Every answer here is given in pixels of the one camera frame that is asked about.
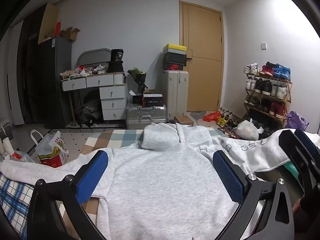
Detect black shoe box red logo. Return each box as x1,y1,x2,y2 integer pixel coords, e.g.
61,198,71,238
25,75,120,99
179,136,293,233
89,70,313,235
163,61,187,71

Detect white suitcase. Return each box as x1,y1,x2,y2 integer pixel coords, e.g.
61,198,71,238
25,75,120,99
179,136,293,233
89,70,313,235
164,70,189,123

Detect brown cardboard parcel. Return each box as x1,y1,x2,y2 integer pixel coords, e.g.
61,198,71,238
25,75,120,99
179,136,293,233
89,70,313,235
174,116,194,126

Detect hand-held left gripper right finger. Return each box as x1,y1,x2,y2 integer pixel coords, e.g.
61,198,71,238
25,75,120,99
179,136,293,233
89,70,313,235
212,152,295,240

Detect open cardboard box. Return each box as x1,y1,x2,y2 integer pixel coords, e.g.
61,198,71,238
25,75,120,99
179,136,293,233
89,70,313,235
60,27,81,42

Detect checkered bed sheet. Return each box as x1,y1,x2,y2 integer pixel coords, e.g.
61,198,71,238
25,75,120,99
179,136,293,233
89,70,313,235
57,127,225,240

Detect patterned rug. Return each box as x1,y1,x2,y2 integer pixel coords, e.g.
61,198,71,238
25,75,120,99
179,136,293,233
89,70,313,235
27,129,128,160

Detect light grey hoodie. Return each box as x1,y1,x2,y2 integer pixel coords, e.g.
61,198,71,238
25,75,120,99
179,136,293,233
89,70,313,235
0,122,320,240

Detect wooden door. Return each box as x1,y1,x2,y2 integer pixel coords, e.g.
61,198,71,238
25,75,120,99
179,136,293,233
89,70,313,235
179,0,224,112

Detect white plastic bag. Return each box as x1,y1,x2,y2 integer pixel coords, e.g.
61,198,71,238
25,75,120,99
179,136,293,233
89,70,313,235
235,119,259,140

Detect orange plastic bag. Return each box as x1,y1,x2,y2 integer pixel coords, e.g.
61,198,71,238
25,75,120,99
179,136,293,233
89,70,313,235
203,111,222,122

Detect flat cardboard sheet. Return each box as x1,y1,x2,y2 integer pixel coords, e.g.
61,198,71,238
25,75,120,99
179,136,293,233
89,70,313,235
37,3,60,45

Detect white paper shopping bag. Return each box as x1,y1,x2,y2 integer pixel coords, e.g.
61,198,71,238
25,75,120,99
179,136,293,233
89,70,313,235
30,129,69,168

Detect dark wrapped flower bouquet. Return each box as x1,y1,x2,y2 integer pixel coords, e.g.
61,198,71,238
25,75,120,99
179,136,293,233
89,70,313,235
127,67,148,94

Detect purple bag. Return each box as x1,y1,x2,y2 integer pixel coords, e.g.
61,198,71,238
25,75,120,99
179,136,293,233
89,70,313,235
286,111,309,131

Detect silver suitcase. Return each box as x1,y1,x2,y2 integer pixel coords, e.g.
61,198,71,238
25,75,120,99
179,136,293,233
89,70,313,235
125,102,167,130

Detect black duffel bag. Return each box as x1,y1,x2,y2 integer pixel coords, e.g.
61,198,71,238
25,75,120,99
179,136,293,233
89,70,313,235
74,100,103,128

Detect pile of crumpled papers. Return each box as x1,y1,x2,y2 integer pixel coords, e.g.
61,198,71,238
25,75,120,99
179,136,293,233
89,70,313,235
60,64,109,80

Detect black box white print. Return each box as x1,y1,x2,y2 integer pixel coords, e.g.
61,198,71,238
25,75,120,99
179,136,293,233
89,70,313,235
110,49,124,62

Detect rows of assorted sneakers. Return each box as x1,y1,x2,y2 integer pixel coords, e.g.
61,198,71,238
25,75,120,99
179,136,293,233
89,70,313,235
244,61,292,120

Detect wooden shoe rack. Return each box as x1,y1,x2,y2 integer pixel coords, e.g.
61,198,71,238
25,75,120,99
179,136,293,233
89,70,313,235
244,72,293,130

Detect dark tall wardrobe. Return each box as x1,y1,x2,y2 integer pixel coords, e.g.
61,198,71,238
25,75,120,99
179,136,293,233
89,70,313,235
44,36,73,129

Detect black and red shoe box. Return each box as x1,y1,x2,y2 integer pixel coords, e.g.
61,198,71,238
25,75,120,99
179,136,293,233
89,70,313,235
142,94,165,107

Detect white desk with drawers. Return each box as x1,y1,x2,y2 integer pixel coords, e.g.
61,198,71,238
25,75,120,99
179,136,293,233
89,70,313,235
61,72,127,124

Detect teal cloth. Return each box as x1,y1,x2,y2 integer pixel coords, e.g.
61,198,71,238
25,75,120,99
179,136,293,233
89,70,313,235
285,162,304,183

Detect grey rounded board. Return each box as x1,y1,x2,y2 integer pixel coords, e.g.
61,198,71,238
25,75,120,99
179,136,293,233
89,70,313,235
78,48,112,67

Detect grey door mat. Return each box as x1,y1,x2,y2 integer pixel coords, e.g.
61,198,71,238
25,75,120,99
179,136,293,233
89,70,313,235
189,110,207,125

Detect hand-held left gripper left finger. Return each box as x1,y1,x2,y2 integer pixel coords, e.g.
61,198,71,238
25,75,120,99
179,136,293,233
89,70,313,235
26,150,110,240

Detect yellow shoe box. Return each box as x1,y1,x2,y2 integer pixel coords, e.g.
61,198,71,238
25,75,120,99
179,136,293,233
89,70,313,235
163,44,187,55

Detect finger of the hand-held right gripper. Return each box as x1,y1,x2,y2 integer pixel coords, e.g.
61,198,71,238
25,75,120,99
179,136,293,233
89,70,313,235
295,128,320,181
278,129,317,198

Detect blue plaid cloth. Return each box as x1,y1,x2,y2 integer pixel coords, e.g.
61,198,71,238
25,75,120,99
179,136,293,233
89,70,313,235
0,172,34,240

